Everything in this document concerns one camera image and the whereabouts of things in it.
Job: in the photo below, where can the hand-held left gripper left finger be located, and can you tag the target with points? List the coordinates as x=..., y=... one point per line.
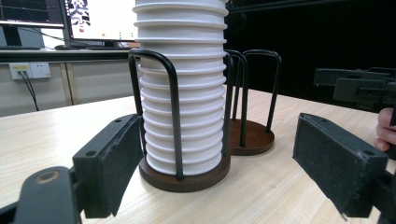
x=106, y=168

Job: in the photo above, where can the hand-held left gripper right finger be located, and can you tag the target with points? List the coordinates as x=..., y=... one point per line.
x=339, y=168

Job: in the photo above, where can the stack of white paper cups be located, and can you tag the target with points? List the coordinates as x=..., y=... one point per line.
x=186, y=102

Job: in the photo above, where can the black curtain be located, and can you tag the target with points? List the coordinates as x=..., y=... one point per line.
x=327, y=37

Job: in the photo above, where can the black keyboard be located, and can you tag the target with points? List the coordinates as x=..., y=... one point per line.
x=109, y=48
x=18, y=48

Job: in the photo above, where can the black background desk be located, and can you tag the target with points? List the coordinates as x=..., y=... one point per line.
x=62, y=55

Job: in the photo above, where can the black computer mouse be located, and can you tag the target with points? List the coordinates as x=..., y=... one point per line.
x=63, y=47

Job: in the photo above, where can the white outlet with yellow label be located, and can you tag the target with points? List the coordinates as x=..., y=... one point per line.
x=19, y=71

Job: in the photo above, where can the bright screen computer monitor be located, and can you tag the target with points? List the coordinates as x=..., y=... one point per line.
x=102, y=18

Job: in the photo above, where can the dark screen computer monitor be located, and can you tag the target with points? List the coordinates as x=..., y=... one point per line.
x=31, y=11

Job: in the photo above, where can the plain white wall outlet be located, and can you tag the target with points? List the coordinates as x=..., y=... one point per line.
x=40, y=70

